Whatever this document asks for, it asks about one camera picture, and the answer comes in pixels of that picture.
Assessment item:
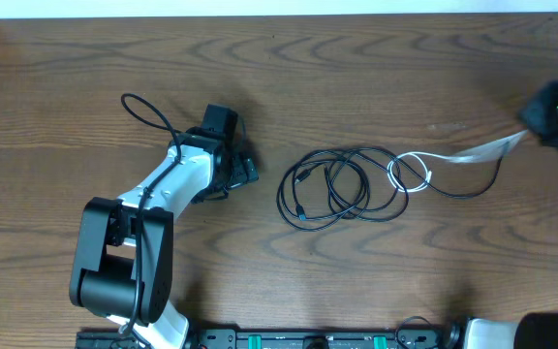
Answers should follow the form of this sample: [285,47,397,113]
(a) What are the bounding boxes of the white usb cable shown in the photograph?
[386,129,530,194]

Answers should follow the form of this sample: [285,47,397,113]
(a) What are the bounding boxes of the black usb cable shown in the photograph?
[276,140,511,233]

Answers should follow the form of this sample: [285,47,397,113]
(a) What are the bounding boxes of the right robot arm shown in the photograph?
[428,80,558,348]

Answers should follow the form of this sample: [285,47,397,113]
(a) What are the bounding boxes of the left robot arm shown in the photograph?
[69,105,258,348]

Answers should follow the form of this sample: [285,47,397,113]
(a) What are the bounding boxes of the left camera cable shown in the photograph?
[116,92,183,340]

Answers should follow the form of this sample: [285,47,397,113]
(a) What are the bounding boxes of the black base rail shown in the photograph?
[74,327,459,349]

